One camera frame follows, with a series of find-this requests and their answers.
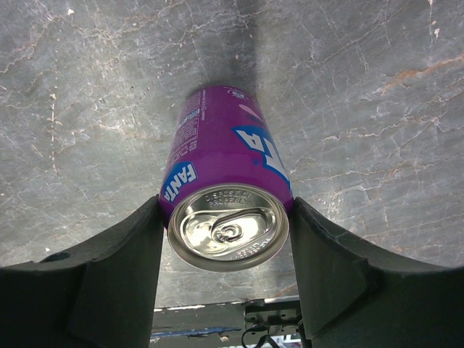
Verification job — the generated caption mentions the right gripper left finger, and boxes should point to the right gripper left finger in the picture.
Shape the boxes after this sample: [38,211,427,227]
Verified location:
[1,197,163,347]

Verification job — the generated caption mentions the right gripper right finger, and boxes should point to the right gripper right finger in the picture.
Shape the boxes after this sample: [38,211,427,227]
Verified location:
[290,198,463,347]

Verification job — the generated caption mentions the purple soda can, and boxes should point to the purple soda can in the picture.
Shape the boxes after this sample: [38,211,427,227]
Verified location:
[159,86,294,273]

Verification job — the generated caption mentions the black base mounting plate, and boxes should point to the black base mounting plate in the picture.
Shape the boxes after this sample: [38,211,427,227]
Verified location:
[149,296,312,347]

